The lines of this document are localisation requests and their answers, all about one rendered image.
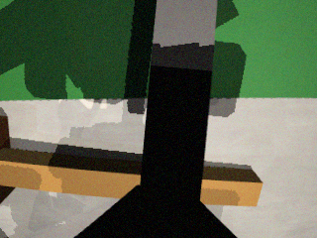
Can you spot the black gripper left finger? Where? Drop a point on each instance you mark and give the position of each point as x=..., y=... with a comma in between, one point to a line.
x=119, y=221

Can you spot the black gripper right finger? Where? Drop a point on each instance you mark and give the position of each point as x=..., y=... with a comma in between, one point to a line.
x=210, y=226

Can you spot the green flat mat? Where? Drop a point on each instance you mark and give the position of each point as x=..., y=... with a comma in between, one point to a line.
x=86, y=49

